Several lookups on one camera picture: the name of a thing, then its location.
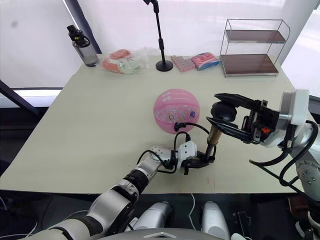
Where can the clear bag of orange green items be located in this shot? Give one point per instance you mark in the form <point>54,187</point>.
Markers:
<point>117,63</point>

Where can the grey robot torso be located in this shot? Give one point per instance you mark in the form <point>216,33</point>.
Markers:
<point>162,235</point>

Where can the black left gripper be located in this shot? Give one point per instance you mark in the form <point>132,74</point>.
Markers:
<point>190,163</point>

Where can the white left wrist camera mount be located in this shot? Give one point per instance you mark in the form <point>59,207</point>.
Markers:
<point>187,150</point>

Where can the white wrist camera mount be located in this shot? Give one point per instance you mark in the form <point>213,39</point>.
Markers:
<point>187,150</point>
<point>297,105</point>

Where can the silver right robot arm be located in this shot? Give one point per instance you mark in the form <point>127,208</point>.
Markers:
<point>310,175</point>

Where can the silver rounded robot thigh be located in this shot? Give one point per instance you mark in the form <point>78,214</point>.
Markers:
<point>155,215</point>
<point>213,217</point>

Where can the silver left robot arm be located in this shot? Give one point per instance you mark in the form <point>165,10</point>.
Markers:
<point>145,167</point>

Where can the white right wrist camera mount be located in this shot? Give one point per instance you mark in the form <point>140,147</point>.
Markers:
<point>297,105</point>

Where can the black microphone stand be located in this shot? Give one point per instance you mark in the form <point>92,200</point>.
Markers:
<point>164,66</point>

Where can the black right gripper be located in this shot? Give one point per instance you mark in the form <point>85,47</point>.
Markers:
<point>262,120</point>

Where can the pink blue wrapped package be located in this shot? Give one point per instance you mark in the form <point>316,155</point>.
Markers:
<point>205,61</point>

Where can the pink printed ball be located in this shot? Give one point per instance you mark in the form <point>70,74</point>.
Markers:
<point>175,105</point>

